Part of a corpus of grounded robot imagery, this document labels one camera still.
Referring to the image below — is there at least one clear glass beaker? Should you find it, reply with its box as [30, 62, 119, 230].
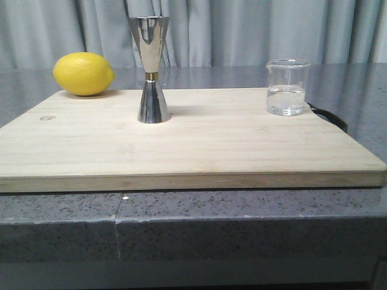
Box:
[266, 59, 311, 116]

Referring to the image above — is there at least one steel hourglass jigger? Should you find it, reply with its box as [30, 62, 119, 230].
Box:
[129, 16, 170, 124]

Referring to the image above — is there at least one wooden cutting board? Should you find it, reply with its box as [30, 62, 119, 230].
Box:
[1, 88, 386, 193]

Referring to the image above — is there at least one yellow lemon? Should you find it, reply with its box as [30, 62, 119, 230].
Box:
[52, 52, 115, 96]

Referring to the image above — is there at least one grey curtain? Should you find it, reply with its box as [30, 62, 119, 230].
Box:
[1, 1, 386, 69]

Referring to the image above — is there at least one black board handle strap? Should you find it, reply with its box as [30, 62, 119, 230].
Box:
[307, 101, 350, 132]

